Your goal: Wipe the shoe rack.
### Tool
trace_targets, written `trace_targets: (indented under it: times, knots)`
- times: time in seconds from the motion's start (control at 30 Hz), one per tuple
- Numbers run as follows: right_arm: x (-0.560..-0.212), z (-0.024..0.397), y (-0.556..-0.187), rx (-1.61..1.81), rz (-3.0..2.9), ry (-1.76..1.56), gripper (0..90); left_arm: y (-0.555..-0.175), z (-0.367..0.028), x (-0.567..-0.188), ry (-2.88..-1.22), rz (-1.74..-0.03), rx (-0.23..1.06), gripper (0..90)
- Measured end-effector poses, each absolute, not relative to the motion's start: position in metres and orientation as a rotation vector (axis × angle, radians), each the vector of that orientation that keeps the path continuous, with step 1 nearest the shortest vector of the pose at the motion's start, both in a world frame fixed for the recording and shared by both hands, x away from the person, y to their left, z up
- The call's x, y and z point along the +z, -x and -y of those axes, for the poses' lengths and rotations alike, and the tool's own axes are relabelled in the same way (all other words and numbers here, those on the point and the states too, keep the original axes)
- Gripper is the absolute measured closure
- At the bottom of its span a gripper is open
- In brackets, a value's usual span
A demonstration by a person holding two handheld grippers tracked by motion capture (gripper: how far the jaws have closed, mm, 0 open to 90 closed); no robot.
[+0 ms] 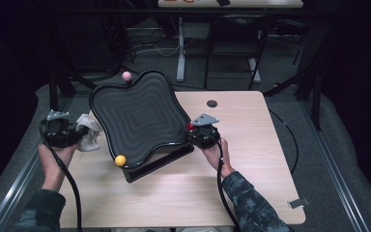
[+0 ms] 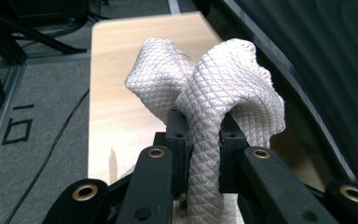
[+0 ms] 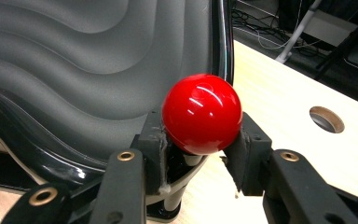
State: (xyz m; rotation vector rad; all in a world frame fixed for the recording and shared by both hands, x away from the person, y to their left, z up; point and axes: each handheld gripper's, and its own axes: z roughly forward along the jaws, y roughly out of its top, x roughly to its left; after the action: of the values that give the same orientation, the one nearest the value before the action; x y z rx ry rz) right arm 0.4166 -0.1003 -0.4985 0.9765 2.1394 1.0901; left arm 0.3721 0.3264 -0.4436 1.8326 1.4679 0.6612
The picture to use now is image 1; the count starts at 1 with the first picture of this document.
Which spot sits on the black wavy tray with base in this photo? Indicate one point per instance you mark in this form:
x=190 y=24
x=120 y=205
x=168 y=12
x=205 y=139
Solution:
x=140 y=119

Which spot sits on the aluminium floor rail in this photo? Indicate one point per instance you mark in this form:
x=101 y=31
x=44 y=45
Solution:
x=341 y=180
x=19 y=190

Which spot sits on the black metal stand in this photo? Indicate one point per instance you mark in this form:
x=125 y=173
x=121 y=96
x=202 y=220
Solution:
x=317 y=103
x=53 y=96

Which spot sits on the yellow ball knob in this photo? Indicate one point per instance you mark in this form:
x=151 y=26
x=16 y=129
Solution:
x=120 y=160

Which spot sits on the person's right hand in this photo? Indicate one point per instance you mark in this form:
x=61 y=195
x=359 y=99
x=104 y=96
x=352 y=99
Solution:
x=219 y=158

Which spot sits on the grey tape strip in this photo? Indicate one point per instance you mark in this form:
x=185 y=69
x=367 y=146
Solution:
x=298 y=203

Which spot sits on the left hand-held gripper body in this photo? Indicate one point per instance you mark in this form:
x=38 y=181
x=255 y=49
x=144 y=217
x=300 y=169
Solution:
x=58 y=135

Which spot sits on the black chair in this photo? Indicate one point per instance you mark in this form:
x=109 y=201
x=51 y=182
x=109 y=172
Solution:
x=241 y=21

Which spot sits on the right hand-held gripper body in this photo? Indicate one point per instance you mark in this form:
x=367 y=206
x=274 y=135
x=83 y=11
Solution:
x=204 y=137

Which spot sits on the pink ball knob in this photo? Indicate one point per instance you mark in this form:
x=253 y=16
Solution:
x=127 y=76

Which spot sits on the red ball knob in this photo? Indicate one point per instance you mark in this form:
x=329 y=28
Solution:
x=191 y=126

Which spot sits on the black flat device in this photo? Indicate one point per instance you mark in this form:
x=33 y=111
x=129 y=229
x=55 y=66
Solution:
x=223 y=2

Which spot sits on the white table leg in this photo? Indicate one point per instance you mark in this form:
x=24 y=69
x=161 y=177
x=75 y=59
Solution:
x=254 y=72
x=181 y=58

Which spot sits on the black horizontal frame bar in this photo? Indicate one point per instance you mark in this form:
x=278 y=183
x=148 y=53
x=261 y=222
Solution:
x=109 y=12

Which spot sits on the person's left hand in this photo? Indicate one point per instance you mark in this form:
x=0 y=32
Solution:
x=54 y=164

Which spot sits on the orange object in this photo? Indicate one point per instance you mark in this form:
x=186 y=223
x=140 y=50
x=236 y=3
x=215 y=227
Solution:
x=188 y=1

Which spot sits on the white quilted cloth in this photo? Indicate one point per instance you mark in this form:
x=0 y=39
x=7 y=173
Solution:
x=90 y=138

